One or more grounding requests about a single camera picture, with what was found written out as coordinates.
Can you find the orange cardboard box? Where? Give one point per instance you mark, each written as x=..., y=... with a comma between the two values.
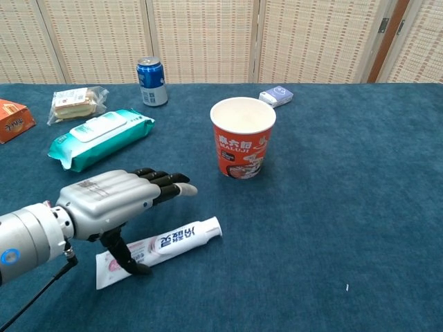
x=14, y=121

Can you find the white toothpaste tube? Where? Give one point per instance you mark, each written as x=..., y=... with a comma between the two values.
x=180, y=237

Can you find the blue table cloth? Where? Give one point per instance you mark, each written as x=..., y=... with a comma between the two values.
x=328, y=207

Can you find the red paper noodle cup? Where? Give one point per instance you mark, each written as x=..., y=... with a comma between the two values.
x=242, y=152

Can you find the brown wooden post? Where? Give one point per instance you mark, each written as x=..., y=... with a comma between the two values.
x=387, y=41

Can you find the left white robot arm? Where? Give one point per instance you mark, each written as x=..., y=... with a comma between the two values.
x=27, y=235

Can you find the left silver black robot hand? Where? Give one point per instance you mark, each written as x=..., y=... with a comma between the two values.
x=104, y=197

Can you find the sandwich in clear wrapper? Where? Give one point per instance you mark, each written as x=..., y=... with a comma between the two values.
x=72, y=107

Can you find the blue white drink can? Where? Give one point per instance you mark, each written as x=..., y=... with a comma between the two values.
x=152, y=86

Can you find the bamboo folding screen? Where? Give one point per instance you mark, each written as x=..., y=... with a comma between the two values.
x=207, y=34

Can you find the teal wet wipes pack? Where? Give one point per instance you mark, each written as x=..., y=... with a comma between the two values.
x=104, y=138

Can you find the black screen hinge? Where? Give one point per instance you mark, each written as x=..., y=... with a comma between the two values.
x=381, y=25
x=400, y=27

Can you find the small blue tissue pack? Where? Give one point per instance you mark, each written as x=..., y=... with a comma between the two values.
x=277, y=95

